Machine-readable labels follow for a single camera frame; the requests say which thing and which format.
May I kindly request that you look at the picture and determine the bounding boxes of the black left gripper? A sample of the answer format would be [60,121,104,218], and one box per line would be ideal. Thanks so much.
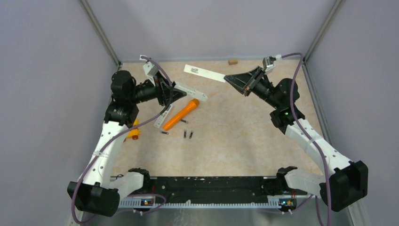
[129,70,186,106]

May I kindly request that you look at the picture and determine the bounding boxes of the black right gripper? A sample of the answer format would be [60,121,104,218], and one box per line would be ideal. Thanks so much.
[224,66,281,109]

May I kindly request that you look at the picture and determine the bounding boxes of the white remote battery cover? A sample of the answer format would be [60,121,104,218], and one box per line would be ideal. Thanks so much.
[184,65,226,83]

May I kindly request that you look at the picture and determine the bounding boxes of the long white remote control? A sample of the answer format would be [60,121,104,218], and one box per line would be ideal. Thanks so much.
[174,81,208,101]

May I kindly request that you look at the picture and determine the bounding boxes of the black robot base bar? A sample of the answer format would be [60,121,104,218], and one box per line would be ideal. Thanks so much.
[133,176,306,204]

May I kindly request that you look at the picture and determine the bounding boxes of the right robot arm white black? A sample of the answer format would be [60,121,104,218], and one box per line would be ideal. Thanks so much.
[224,66,368,212]

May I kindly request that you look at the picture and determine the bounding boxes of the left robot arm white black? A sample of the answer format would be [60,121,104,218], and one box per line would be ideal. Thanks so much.
[67,70,187,224]

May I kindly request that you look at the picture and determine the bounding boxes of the small white remote control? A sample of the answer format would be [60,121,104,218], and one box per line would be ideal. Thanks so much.
[153,105,173,128]

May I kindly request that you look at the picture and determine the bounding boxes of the small brown wooden block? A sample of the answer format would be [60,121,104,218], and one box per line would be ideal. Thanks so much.
[228,59,239,65]

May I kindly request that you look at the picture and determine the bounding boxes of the yellow red toy truck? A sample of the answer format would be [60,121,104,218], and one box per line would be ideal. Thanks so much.
[124,119,141,142]

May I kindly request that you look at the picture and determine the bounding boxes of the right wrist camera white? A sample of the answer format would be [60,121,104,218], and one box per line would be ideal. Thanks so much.
[262,55,282,74]

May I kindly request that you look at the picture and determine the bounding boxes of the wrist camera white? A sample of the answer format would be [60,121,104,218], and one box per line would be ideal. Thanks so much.
[140,55,159,86]
[262,55,282,74]

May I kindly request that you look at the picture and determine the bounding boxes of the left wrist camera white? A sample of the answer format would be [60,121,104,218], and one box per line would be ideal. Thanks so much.
[140,55,159,86]

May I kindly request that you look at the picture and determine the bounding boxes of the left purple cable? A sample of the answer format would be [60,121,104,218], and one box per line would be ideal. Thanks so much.
[71,55,174,225]

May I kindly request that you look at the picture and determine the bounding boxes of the white slotted cable duct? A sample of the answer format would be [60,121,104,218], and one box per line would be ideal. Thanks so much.
[119,197,295,209]

